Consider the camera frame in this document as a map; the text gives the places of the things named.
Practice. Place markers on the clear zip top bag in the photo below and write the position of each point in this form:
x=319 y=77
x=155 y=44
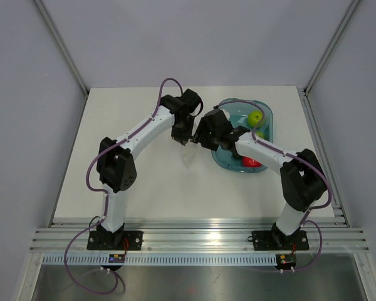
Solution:
x=189 y=154

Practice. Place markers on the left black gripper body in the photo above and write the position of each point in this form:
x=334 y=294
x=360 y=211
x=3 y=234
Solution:
x=184 y=130

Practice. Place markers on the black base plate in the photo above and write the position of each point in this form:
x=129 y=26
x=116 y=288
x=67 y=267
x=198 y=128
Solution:
x=120 y=241
x=266 y=240

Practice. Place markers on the red apple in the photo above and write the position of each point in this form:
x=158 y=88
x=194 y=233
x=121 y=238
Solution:
x=251 y=163

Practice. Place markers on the aluminium frame post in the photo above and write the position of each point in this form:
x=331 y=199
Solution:
x=61 y=46
x=339 y=31

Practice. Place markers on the right aluminium frame post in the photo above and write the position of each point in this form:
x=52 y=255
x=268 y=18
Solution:
x=339 y=31

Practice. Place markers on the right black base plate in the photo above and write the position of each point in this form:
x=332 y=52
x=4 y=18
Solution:
x=266 y=240

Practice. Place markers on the left aluminium frame post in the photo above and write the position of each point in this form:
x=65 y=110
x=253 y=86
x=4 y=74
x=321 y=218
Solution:
x=61 y=46

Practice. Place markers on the white slotted cable duct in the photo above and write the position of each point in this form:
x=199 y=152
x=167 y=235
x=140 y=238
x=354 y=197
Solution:
x=135 y=259

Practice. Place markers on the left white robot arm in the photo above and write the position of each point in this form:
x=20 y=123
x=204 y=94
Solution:
x=117 y=171

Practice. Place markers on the small circuit board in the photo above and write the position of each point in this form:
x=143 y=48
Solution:
x=286 y=261
x=116 y=258

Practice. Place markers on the green apple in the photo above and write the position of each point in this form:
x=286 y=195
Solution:
x=255 y=119

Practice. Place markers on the right small circuit board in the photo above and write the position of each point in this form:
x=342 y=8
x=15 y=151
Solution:
x=286 y=261

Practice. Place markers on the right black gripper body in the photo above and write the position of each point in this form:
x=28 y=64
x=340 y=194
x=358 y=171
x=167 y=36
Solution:
x=208 y=138

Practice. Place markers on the yellow-green bumpy fruit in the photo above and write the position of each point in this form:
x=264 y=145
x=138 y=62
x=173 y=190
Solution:
x=259 y=135

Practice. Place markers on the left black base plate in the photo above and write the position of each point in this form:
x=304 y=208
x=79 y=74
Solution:
x=120 y=241

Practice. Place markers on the aluminium mounting rail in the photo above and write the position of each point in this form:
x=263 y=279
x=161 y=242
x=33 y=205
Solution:
x=200 y=235

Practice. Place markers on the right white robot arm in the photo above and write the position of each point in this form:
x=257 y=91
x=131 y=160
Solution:
x=305 y=187

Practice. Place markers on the teal plastic tray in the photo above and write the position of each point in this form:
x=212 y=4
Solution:
x=247 y=145

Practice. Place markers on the left small circuit board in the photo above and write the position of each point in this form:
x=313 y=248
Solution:
x=116 y=258

